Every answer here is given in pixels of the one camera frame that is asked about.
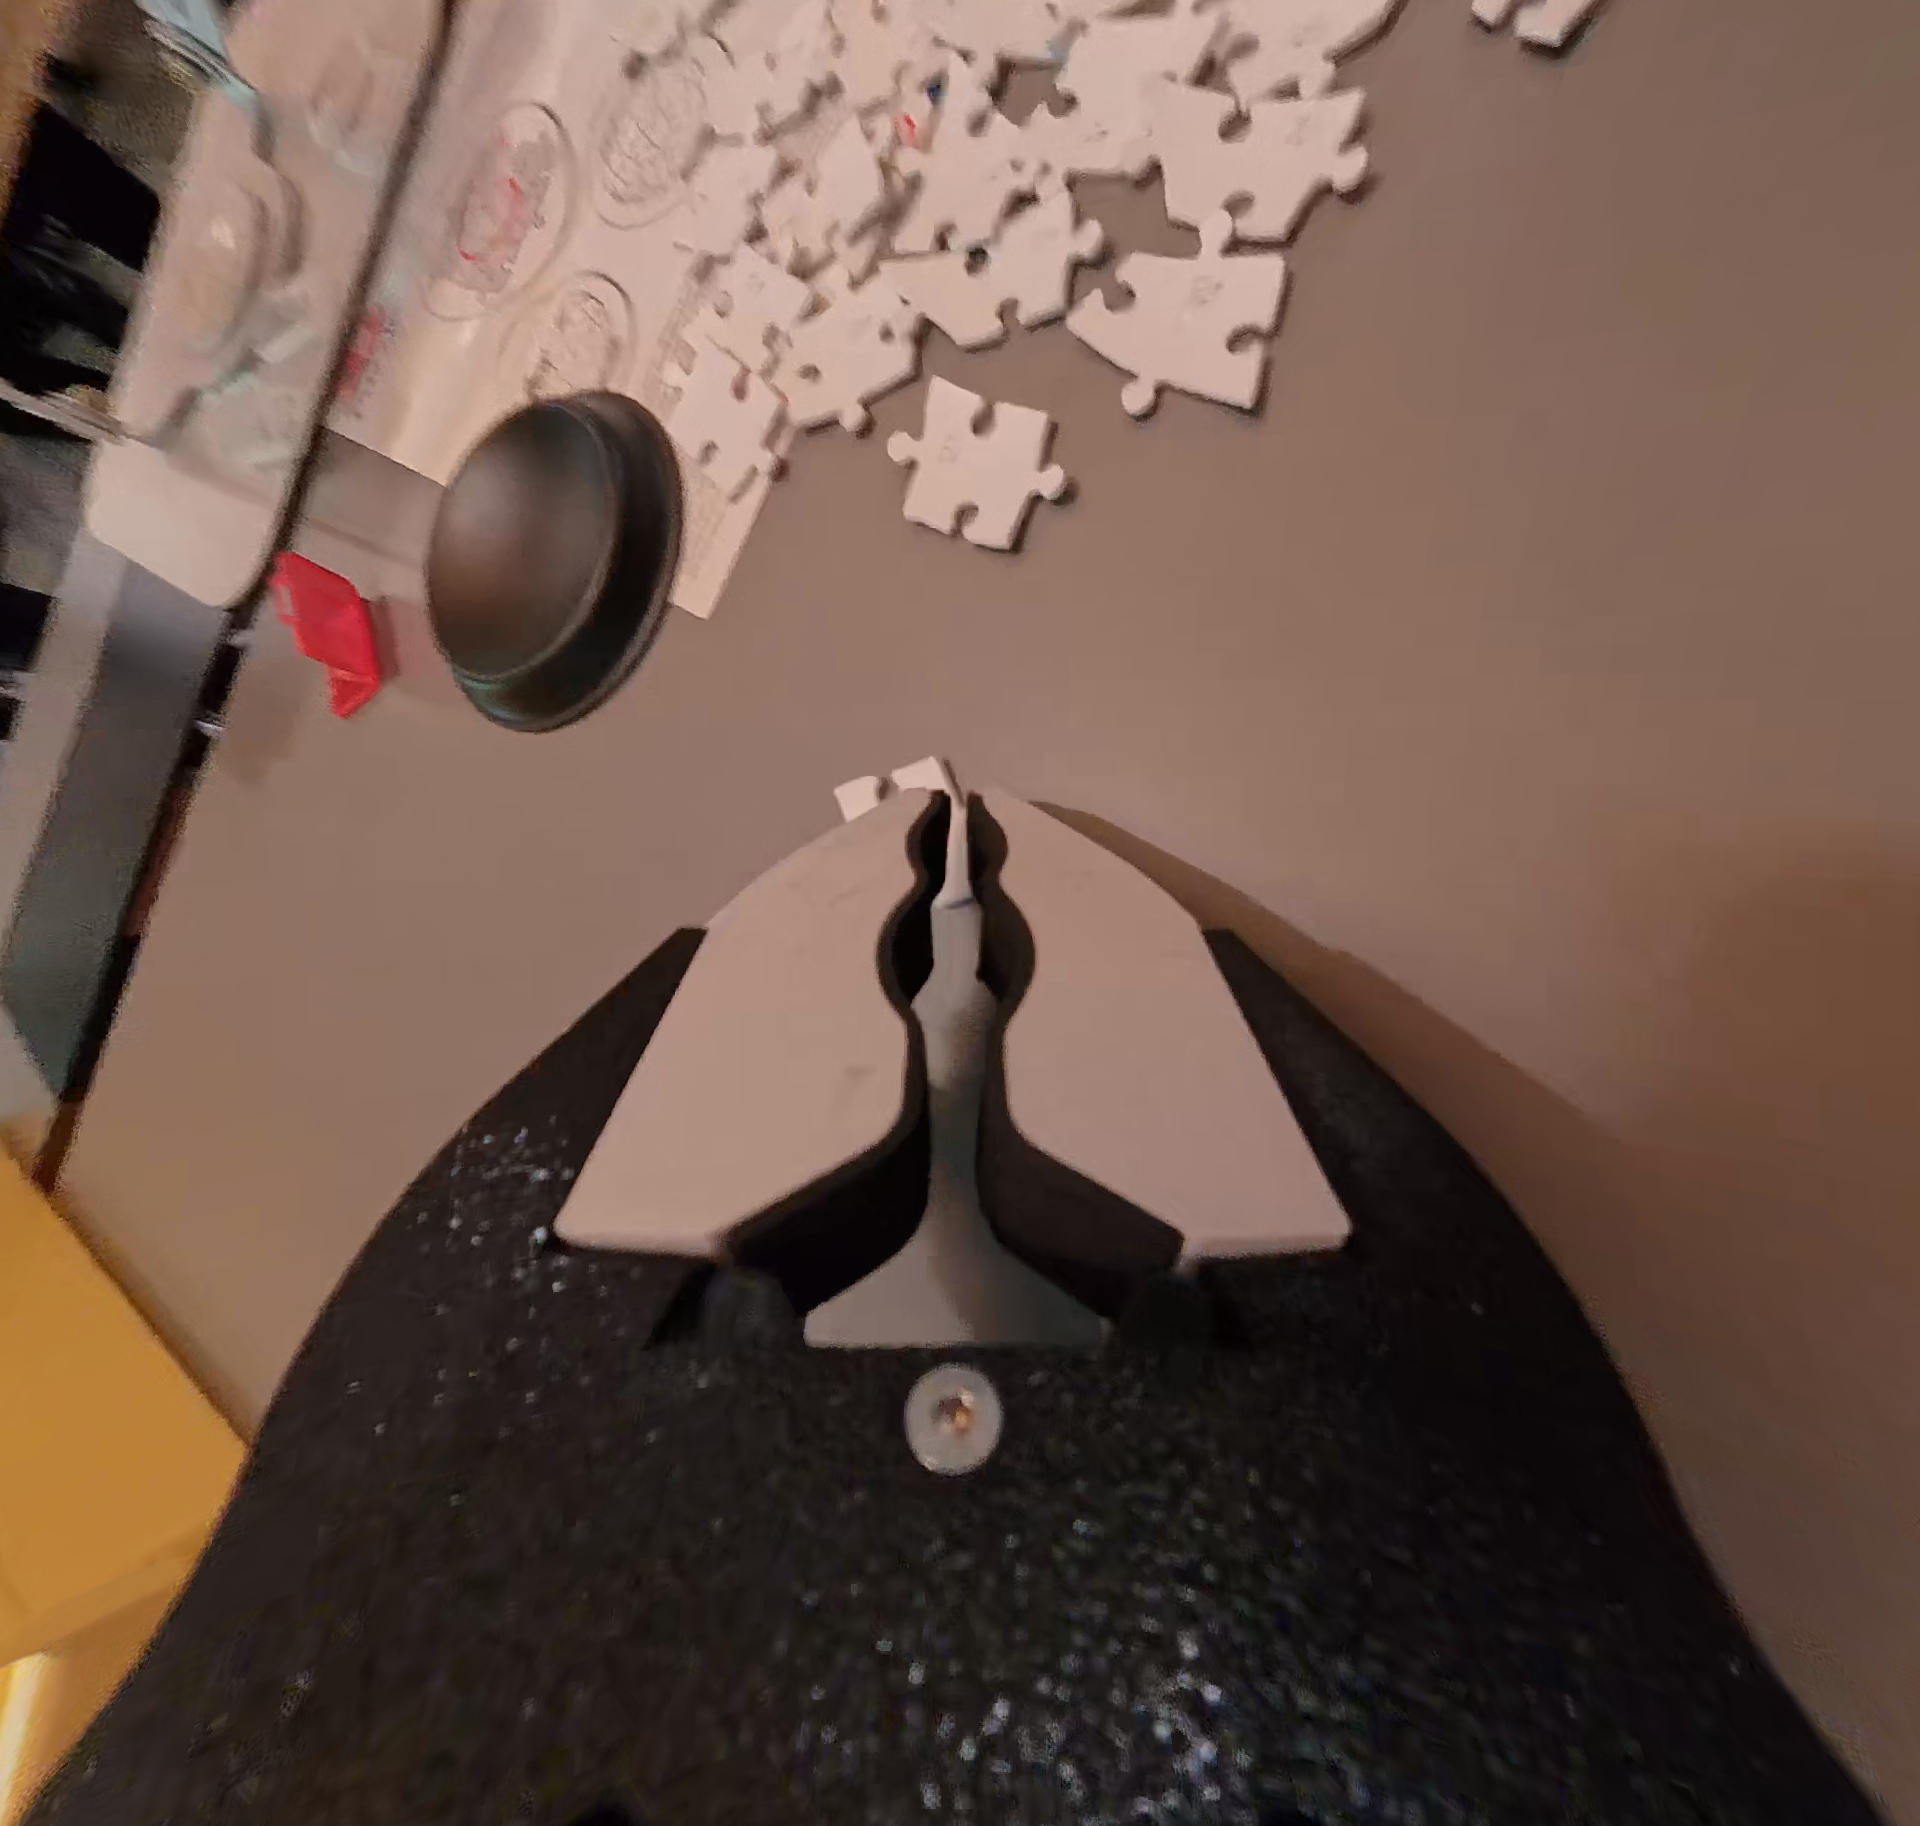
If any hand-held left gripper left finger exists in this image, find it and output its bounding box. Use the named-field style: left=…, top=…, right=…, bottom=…
left=552, top=791, right=950, bottom=1315

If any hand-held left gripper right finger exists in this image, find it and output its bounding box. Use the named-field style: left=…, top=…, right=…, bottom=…
left=966, top=791, right=1354, bottom=1318

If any single white puzzle piece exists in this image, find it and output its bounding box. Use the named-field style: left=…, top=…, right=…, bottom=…
left=832, top=756, right=979, bottom=990

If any pile of white puzzle pieces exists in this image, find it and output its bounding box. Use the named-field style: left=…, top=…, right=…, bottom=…
left=630, top=0, right=1727, bottom=555

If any black round puzzle stand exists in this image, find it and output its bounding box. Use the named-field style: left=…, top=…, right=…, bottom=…
left=425, top=391, right=686, bottom=733

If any small red plastic object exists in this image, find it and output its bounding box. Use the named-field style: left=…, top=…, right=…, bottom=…
left=271, top=553, right=391, bottom=721

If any yellow flat object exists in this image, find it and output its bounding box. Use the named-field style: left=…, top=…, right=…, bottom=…
left=0, top=1136, right=248, bottom=1790

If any printed instruction sheet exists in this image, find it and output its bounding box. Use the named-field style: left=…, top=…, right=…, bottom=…
left=321, top=0, right=800, bottom=620

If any clear plastic blister pack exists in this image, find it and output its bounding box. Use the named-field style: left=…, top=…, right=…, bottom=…
left=81, top=0, right=452, bottom=614

